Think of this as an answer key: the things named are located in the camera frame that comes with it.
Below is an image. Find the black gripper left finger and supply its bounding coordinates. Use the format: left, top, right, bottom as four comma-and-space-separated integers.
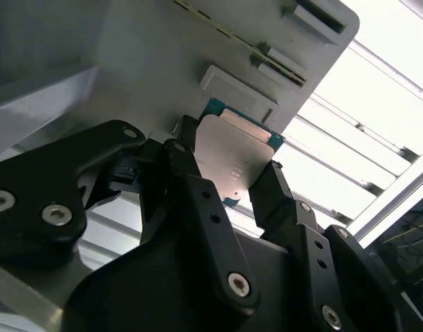
0, 116, 261, 321

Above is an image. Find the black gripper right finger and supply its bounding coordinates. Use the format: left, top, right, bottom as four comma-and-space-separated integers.
249, 159, 423, 332

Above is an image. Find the CPU silver top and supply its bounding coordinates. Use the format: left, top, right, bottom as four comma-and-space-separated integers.
193, 98, 287, 208

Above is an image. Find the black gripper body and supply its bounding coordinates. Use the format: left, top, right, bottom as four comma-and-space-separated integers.
64, 233, 323, 332

